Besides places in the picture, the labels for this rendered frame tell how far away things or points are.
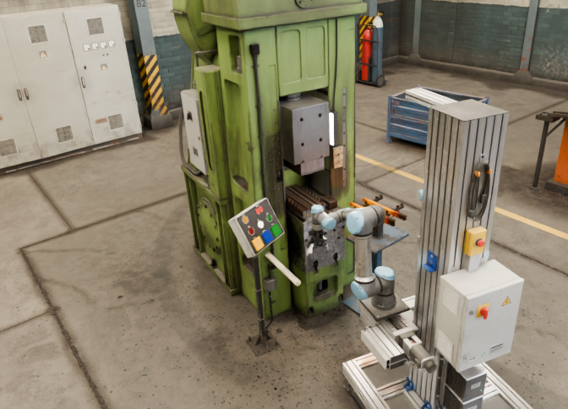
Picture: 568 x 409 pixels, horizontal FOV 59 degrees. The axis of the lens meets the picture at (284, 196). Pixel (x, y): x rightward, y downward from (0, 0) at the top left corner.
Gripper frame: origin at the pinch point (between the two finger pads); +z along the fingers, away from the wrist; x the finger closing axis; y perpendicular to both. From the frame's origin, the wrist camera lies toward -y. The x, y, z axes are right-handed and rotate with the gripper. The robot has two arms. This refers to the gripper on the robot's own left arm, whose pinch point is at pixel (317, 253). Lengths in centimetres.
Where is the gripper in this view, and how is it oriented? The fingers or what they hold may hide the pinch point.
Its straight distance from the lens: 332.3
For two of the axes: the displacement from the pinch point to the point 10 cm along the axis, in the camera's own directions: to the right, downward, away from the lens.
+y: 3.7, 4.0, -8.4
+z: 0.6, 8.9, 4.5
